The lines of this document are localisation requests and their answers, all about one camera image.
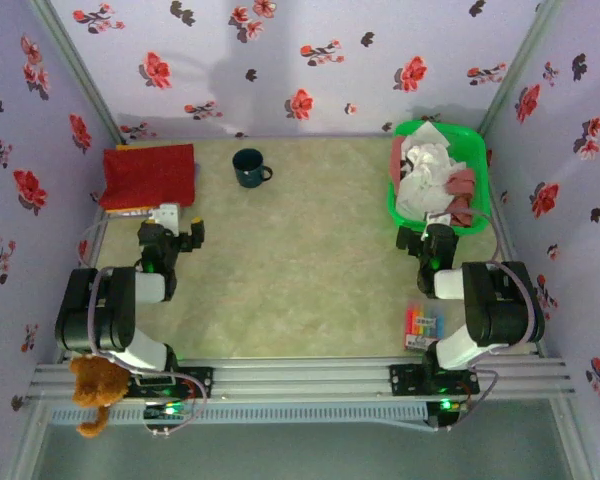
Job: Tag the white t-shirt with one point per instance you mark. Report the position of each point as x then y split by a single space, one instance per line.
425 175

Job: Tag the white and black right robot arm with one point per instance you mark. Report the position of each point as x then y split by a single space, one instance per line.
450 285

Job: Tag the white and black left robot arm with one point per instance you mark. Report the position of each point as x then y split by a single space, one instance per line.
150 289

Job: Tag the grey striped folded t-shirt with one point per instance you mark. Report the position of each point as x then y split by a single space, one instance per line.
130 214

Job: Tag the dusty pink t-shirt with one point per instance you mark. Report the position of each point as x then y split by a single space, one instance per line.
460 182

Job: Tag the red folded t-shirt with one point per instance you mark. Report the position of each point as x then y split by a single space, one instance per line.
150 175

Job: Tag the pack of coloured markers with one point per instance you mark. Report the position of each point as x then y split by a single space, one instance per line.
424 325

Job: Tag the dark teal mug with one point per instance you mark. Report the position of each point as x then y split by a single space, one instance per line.
247 172

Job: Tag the green plastic basket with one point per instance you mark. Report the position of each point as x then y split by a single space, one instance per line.
467 137

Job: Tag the brown plush monkey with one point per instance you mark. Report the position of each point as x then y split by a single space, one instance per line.
100 385

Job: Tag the right controller circuit board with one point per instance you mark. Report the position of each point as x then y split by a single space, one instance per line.
447 406

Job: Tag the controller circuit board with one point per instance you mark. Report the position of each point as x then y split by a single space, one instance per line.
167 411
447 406

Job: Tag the left controller circuit board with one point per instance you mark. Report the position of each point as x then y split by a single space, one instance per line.
167 411

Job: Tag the aluminium back rail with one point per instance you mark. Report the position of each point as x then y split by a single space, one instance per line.
280 136

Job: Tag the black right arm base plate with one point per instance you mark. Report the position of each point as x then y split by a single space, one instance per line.
405 380

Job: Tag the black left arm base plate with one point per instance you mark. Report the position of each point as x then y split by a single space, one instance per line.
200 380

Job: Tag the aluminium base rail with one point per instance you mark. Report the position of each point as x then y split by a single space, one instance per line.
305 375

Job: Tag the aluminium frame post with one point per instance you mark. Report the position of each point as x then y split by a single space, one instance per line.
78 70
522 65

